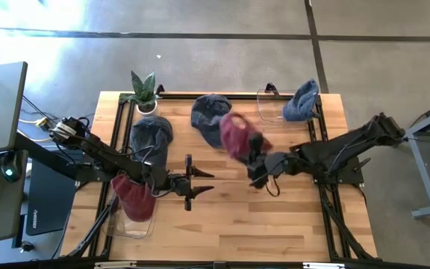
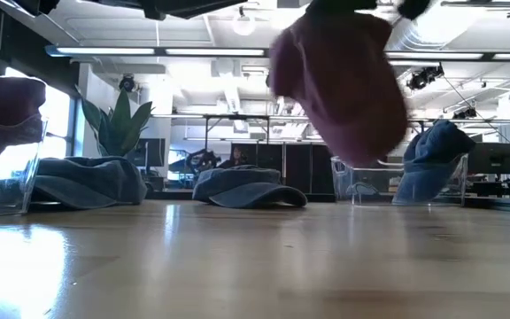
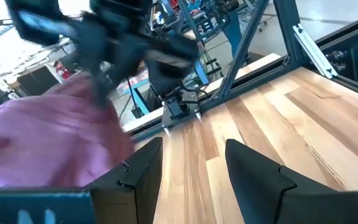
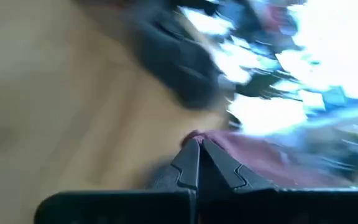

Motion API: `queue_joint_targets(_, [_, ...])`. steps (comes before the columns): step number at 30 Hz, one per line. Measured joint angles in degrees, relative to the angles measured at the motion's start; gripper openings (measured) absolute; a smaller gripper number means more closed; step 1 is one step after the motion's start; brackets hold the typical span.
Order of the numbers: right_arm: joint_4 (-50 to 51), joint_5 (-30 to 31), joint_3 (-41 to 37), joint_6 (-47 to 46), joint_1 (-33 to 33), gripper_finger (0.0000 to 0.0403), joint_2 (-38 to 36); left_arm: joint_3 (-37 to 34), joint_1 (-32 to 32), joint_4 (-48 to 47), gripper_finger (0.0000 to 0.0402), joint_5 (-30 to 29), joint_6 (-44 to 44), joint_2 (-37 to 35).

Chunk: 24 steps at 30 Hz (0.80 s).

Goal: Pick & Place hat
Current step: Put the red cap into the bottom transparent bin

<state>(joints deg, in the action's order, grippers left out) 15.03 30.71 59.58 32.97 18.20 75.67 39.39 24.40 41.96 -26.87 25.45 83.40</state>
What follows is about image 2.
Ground clear plastic bin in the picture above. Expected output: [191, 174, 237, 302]
[0, 115, 49, 219]
[330, 152, 469, 207]

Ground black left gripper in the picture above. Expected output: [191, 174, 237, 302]
[305, 0, 433, 21]

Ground round white ceiling lamp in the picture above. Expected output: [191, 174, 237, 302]
[231, 8, 256, 37]

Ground black computer monitor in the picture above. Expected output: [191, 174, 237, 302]
[128, 137, 166, 168]
[467, 142, 510, 175]

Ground black ceiling spotlight cluster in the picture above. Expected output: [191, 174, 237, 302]
[406, 64, 445, 92]

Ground black ceiling camera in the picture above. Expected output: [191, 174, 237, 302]
[119, 74, 137, 93]

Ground dark blue baseball cap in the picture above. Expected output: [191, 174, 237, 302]
[191, 164, 308, 209]
[31, 155, 149, 210]

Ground lighter blue baseball cap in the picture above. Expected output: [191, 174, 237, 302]
[391, 119, 476, 206]

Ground black partition wall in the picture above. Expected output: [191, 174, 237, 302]
[230, 142, 336, 196]

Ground silver ventilation duct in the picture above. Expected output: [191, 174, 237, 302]
[387, 17, 460, 52]

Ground person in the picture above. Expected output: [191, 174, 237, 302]
[219, 145, 251, 170]

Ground green snake plant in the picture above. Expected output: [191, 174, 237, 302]
[76, 88, 154, 159]

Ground red baseball cap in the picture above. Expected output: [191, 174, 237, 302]
[0, 76, 47, 178]
[267, 11, 409, 167]

